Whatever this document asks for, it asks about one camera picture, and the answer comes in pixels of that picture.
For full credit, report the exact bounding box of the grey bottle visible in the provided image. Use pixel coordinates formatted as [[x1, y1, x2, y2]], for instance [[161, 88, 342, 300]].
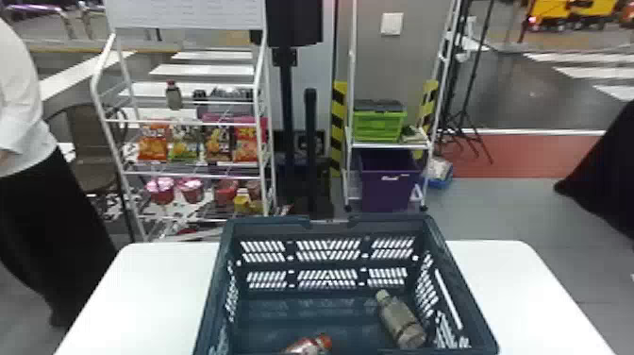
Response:
[[374, 288, 428, 350]]

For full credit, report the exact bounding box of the white shelf trolley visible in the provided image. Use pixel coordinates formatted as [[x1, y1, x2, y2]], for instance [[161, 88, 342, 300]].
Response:
[[342, 0, 464, 212]]

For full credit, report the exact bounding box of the green crate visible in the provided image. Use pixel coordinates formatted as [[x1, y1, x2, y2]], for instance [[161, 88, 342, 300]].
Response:
[[352, 99, 409, 144]]

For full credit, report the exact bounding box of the green snack packet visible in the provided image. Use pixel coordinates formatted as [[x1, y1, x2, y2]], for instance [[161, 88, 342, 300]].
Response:
[[168, 126, 200, 162]]

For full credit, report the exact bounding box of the blue basket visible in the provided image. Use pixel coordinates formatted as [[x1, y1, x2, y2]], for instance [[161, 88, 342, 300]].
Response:
[[192, 212, 500, 355]]

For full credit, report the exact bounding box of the white wire rack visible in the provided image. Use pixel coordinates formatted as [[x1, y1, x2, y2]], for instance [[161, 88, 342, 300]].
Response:
[[90, 0, 278, 243]]

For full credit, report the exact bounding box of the purple crate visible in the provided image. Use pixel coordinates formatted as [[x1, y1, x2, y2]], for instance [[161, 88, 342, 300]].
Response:
[[358, 149, 423, 213]]

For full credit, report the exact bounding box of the red snack packet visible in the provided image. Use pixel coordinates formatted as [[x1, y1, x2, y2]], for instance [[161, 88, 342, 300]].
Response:
[[232, 125, 260, 163]]

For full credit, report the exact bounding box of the black tripod stand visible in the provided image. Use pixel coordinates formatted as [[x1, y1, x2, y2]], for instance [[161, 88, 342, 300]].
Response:
[[437, 0, 496, 164]]

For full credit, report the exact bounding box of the yellow snack packet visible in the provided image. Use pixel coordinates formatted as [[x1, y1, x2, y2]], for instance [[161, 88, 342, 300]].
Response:
[[204, 127, 232, 162]]

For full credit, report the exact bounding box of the dark bottle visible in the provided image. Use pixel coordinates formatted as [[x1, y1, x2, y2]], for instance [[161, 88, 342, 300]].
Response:
[[165, 80, 184, 111]]

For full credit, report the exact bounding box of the yellow bottle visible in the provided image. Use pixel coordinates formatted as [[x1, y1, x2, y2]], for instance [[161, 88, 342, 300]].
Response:
[[233, 187, 253, 215]]

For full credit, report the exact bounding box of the red noodle cup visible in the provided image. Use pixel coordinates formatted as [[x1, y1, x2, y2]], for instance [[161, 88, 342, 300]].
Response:
[[213, 179, 240, 208], [145, 177, 176, 206], [177, 177, 206, 204]]

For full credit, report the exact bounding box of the person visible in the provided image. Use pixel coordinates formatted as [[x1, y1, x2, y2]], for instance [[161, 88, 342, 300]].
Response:
[[0, 18, 118, 329], [553, 100, 634, 241]]

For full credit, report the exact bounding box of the orange snack packet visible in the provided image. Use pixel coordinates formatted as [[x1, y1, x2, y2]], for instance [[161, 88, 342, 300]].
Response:
[[137, 124, 171, 162]]

